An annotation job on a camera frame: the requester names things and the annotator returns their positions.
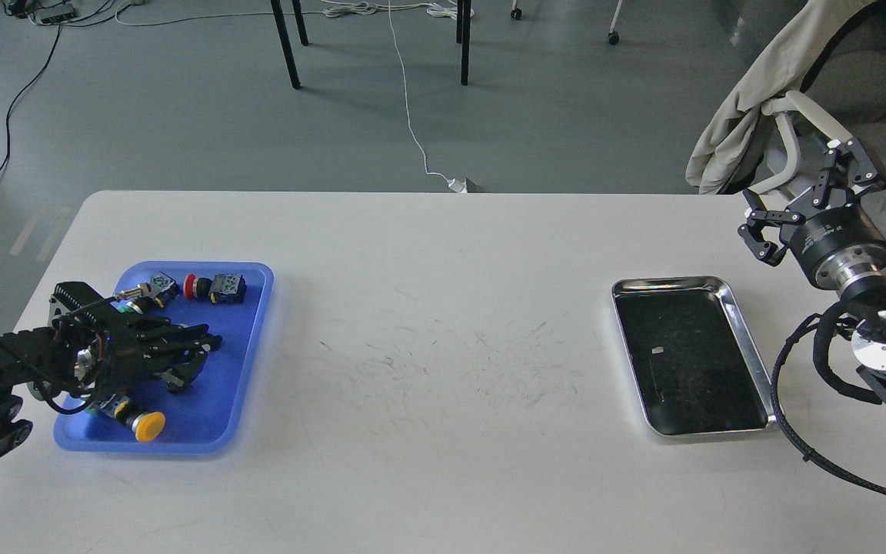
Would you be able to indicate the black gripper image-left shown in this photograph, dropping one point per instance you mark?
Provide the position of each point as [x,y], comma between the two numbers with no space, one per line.
[123,353]

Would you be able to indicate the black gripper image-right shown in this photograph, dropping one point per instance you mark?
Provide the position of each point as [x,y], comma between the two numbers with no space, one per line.
[839,242]

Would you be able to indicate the blue plastic tray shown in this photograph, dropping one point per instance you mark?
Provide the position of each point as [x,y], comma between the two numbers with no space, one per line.
[203,419]

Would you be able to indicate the silver metal tray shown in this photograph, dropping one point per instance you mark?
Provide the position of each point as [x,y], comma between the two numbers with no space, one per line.
[695,365]

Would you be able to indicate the green push button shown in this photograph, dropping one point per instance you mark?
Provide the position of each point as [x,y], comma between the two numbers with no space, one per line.
[162,290]

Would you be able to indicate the yellow push button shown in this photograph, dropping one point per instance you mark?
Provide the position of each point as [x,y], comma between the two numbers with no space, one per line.
[144,424]

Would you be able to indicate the red emergency stop button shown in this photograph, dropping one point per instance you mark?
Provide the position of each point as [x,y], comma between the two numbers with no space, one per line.
[223,288]

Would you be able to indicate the beige jacket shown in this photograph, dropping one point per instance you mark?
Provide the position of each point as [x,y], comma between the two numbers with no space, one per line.
[832,51]

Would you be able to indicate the white power adapter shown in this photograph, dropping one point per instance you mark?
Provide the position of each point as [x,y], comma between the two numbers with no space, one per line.
[464,186]

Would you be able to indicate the black table leg left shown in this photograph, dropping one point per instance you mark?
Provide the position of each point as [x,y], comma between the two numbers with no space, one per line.
[285,38]

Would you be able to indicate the black table leg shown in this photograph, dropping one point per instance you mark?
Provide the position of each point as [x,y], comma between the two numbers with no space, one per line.
[463,37]
[285,38]

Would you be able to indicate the black table leg right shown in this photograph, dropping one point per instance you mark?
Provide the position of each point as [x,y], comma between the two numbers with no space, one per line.
[463,37]

